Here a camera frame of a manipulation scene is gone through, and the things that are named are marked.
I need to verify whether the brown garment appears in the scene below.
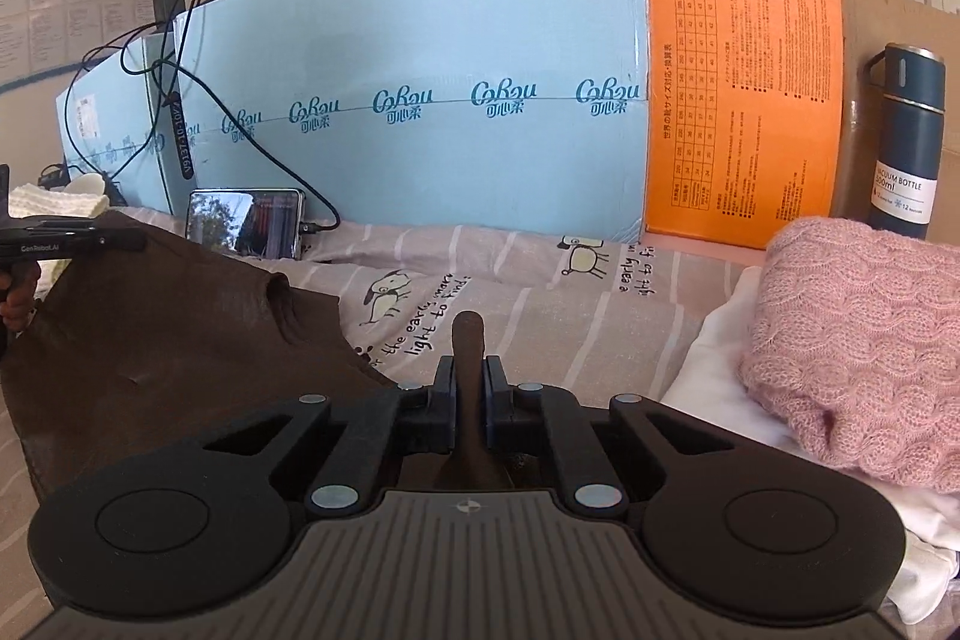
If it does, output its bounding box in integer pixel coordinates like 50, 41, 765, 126
0, 209, 520, 507

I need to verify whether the person's hand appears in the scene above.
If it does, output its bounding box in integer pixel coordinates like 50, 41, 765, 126
0, 260, 41, 333

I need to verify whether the cream knitted cloth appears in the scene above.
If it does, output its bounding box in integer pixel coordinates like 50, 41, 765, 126
6, 172, 111, 281

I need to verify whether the white folded garment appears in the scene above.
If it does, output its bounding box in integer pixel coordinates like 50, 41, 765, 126
659, 263, 960, 626

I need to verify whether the pink knitted sweater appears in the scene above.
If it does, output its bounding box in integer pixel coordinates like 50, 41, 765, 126
740, 218, 958, 494

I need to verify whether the smartphone with lit screen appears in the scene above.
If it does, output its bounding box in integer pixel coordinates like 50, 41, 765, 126
185, 188, 304, 260

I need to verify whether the dark blue thermos bottle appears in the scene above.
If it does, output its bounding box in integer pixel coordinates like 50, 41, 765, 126
867, 42, 947, 239

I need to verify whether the orange cardboard box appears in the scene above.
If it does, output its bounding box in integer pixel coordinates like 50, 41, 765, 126
646, 0, 843, 248

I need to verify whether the large light blue box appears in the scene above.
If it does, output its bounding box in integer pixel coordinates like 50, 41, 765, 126
145, 0, 651, 238

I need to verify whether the brown cardboard box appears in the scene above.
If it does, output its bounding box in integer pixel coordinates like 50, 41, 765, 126
832, 0, 958, 245

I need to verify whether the black charging cable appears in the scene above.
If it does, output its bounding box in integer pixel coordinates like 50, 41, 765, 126
62, 0, 342, 238

